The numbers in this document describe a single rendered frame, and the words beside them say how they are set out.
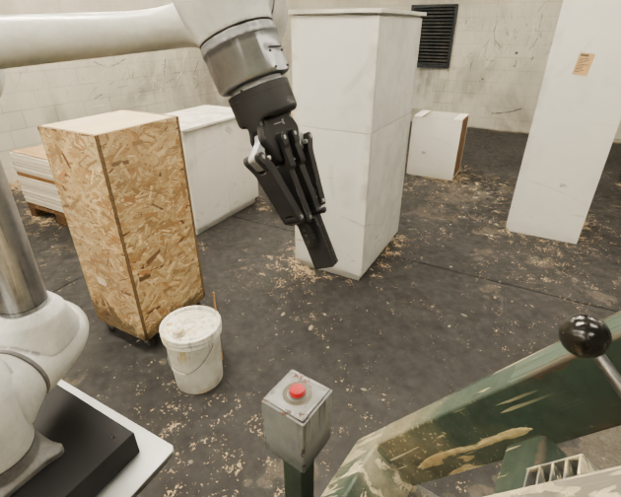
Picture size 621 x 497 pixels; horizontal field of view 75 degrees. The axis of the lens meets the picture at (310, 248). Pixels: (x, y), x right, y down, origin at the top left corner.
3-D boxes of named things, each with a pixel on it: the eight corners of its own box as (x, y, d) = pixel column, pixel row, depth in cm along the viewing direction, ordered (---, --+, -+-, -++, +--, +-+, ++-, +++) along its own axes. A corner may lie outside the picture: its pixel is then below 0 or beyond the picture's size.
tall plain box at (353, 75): (339, 223, 392) (347, 13, 309) (400, 237, 367) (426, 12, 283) (291, 264, 323) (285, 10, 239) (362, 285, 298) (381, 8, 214)
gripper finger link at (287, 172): (286, 130, 48) (280, 132, 47) (318, 218, 51) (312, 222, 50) (261, 140, 50) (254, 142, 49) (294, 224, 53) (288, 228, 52)
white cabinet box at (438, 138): (416, 164, 559) (423, 109, 525) (459, 171, 535) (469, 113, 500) (406, 174, 524) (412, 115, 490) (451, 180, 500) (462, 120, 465)
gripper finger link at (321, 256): (317, 215, 52) (314, 217, 51) (336, 264, 53) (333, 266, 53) (299, 220, 53) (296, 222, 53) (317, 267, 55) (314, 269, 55)
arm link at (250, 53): (288, 19, 47) (307, 70, 49) (233, 52, 53) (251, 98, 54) (242, 17, 40) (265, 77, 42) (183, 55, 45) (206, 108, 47)
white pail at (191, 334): (200, 348, 240) (188, 281, 217) (241, 366, 227) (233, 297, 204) (159, 385, 215) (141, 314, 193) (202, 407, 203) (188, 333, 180)
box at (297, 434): (293, 416, 109) (292, 367, 100) (331, 439, 103) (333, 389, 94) (264, 450, 100) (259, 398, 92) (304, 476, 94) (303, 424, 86)
